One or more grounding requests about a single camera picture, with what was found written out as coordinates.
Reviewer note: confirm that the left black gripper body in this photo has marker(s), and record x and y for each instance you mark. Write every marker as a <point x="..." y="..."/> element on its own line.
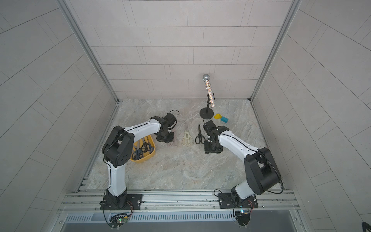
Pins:
<point x="165" y="137"/>

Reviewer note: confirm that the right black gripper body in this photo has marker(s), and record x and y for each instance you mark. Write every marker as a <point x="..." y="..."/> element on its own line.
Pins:
<point x="213" y="148"/>

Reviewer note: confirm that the black scissors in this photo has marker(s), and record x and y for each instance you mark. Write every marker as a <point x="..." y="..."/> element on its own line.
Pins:
<point x="200" y="139"/>

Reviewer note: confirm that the cream kitchen shears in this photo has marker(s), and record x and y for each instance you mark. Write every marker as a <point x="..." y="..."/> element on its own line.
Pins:
<point x="187" y="140"/>

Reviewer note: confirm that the yellow plastic storage box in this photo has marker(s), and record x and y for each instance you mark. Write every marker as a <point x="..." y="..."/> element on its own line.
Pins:
<point x="147" y="155"/>

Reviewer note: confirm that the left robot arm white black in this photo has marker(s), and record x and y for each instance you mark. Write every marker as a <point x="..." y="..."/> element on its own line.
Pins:
<point x="117" y="149"/>

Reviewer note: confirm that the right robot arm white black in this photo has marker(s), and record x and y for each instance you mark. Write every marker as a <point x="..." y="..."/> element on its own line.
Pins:
<point x="261" y="171"/>

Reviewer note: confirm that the teal small block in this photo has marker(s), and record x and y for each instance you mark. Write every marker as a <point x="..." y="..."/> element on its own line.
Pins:
<point x="224" y="119"/>

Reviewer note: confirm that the yellow small block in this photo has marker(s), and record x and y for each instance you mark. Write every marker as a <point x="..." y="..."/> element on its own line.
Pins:
<point x="217" y="116"/>

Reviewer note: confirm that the glitter microphone with silver head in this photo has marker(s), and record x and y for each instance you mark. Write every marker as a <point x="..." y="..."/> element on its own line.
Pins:
<point x="206" y="79"/>

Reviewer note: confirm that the dark grey handled scissors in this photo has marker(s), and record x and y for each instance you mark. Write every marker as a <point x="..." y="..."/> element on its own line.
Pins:
<point x="146" y="147"/>

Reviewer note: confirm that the blue handled scissors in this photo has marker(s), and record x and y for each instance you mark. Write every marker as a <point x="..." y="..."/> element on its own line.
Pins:
<point x="137" y="154"/>

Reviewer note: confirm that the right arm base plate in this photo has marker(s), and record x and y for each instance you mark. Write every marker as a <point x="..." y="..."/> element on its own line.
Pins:
<point x="226" y="202"/>

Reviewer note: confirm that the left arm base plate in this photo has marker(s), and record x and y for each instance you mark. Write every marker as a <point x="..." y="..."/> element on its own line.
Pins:
<point x="122" y="202"/>

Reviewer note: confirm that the right circuit board with wires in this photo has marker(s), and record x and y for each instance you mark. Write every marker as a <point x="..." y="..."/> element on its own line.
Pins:
<point x="242" y="216"/>

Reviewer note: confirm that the circuit board with wires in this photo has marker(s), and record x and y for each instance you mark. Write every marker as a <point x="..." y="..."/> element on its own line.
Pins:
<point x="242" y="216"/>
<point x="116" y="221"/>

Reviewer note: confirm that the aluminium mounting rail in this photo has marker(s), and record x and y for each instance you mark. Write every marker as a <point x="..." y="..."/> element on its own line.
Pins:
<point x="88" y="201"/>

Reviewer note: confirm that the left circuit board with wires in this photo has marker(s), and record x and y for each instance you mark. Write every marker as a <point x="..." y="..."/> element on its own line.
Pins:
<point x="116" y="221"/>

